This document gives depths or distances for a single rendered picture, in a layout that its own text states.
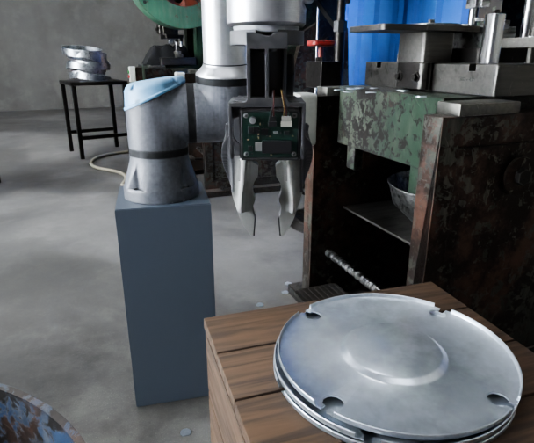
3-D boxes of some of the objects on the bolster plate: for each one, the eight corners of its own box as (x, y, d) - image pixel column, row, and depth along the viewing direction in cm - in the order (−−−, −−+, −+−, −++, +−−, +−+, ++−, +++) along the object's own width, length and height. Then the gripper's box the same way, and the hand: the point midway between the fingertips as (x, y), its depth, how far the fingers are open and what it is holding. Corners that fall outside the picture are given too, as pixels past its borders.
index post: (488, 63, 90) (496, 9, 87) (477, 63, 93) (484, 10, 90) (500, 63, 91) (508, 9, 88) (487, 63, 94) (495, 10, 91)
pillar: (523, 48, 104) (535, -23, 100) (515, 48, 106) (526, -21, 102) (530, 48, 105) (543, -22, 101) (522, 48, 107) (534, -21, 102)
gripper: (205, 28, 41) (213, 257, 48) (328, 28, 41) (320, 257, 48) (214, 32, 49) (221, 228, 56) (319, 32, 49) (312, 228, 56)
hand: (267, 221), depth 54 cm, fingers closed
